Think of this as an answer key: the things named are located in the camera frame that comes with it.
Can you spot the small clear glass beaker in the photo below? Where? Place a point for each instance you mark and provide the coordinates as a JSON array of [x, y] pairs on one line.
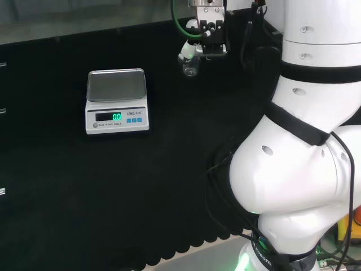
[[190, 67]]

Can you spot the white electronic balance steel pan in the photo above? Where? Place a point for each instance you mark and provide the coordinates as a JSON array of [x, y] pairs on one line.
[[117, 110]]

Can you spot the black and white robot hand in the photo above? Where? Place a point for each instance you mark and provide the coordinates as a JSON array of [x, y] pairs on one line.
[[214, 39]]

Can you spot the yellow stop button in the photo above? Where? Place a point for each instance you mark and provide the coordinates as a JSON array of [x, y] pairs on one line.
[[352, 226]]

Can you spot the black bench cloth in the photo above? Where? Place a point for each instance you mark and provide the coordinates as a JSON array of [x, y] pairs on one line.
[[84, 183]]

